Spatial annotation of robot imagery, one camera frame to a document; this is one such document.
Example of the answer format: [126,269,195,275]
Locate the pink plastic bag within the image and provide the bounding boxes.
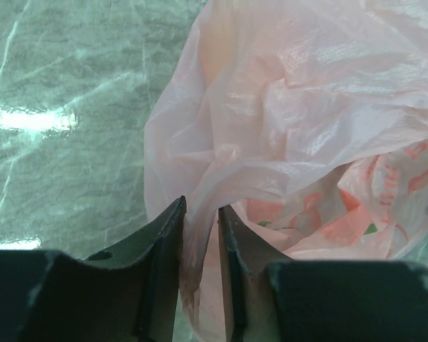
[144,1,428,341]

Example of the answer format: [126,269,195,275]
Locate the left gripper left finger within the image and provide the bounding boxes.
[0,197,186,341]

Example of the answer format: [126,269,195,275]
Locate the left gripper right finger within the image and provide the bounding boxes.
[218,206,428,341]

